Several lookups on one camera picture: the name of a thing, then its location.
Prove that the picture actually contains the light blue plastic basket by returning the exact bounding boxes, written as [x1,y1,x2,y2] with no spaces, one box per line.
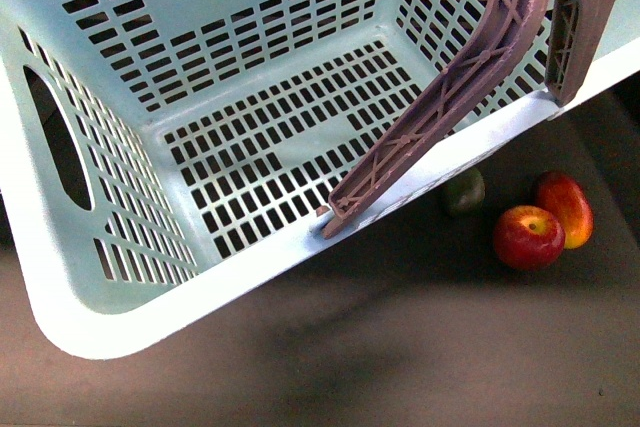
[1,0,639,359]

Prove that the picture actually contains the red apple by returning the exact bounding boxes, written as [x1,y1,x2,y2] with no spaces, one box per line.
[492,205,565,271]

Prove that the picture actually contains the mauve basket handle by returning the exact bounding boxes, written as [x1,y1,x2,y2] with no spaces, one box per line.
[322,0,616,239]

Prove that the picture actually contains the dark green avocado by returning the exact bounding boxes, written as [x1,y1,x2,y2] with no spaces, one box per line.
[440,167,486,217]

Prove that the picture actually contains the red yellow mango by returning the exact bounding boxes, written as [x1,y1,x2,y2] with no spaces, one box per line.
[533,171,594,250]

